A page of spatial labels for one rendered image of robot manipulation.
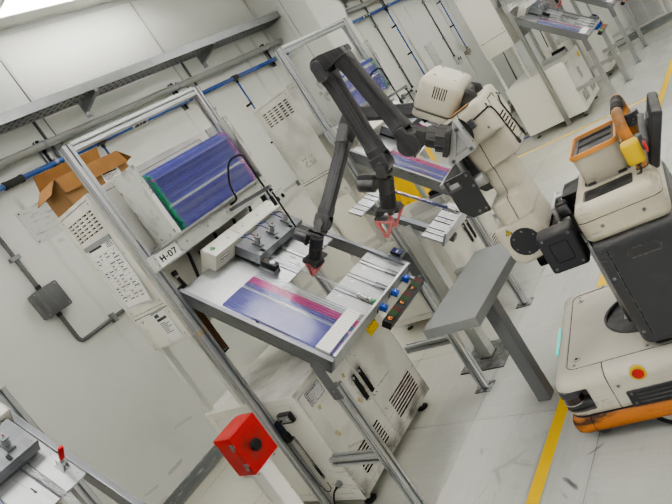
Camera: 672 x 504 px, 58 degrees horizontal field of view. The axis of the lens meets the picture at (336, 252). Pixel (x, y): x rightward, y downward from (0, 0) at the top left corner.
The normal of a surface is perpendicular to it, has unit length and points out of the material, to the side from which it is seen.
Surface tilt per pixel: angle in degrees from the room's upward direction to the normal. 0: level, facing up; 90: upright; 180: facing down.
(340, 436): 90
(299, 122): 90
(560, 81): 90
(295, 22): 90
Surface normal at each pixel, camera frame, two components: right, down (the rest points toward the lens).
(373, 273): 0.07, -0.80
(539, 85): -0.49, 0.50
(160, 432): 0.68, -0.29
